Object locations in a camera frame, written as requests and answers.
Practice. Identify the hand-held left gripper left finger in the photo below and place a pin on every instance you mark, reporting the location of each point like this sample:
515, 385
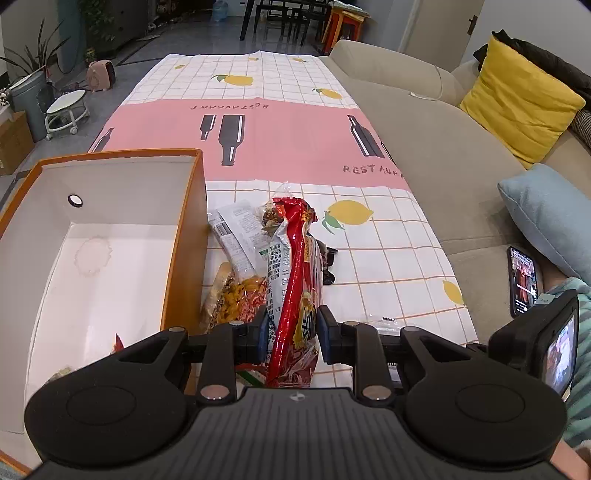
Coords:
262, 336

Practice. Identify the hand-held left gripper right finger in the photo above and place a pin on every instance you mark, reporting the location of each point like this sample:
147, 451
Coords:
324, 336

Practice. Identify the red snack packet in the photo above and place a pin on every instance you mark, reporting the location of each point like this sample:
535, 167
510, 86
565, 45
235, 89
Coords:
295, 277

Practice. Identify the grey white snack packet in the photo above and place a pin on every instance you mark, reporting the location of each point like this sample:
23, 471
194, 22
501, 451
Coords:
240, 235

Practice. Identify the orange cardboard box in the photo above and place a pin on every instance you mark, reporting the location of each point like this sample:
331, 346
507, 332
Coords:
115, 258

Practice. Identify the green red striped packet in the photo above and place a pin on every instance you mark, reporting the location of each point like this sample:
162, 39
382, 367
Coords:
251, 376

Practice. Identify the orange macaroni snack packet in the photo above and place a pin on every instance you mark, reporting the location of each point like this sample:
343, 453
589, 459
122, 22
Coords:
235, 295

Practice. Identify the clear plastic snack packet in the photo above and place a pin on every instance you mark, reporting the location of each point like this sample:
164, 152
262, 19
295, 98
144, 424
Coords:
376, 323

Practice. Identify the black smartphone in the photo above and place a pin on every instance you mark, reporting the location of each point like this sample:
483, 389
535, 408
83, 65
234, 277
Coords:
524, 281

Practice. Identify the dark small candy packet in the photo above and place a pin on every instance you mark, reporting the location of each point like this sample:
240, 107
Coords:
328, 265

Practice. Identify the light blue cushion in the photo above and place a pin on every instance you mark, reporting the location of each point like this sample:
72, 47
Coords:
549, 217

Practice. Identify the lemon print checked tablecloth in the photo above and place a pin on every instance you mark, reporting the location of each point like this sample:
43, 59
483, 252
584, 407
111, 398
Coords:
286, 129

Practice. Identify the patterned dark cushion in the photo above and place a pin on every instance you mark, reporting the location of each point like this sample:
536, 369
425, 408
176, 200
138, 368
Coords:
582, 128

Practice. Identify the beige sofa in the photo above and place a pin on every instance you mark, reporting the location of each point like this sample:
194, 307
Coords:
429, 138

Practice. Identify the yellow cushion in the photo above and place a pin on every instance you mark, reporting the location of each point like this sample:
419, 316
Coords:
517, 106

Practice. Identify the dark jacket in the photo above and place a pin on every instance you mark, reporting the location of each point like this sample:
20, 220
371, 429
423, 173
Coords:
549, 60

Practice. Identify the white round wheeled stool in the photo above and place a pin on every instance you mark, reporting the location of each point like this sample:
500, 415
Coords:
67, 110

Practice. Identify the pink small heater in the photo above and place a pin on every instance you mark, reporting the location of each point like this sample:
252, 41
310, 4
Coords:
101, 76

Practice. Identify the orange wooden stool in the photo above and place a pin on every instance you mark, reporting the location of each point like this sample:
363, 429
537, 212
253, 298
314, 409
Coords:
344, 25

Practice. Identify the brown cardboard carton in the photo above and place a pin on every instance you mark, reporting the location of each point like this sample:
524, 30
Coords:
14, 143

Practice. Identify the dark dining table set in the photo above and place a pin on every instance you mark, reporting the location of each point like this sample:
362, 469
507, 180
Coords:
286, 18

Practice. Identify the grey bin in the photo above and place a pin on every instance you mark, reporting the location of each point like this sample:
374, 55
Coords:
32, 106

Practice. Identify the white door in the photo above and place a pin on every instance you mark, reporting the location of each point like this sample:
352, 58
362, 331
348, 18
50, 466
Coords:
443, 27

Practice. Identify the blue water bottle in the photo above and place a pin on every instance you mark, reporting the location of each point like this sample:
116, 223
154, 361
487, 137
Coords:
220, 9

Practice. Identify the grey cabinet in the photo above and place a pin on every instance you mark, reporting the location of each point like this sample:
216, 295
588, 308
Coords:
120, 23

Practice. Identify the green potted plant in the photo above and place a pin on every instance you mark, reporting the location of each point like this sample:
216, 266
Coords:
32, 55

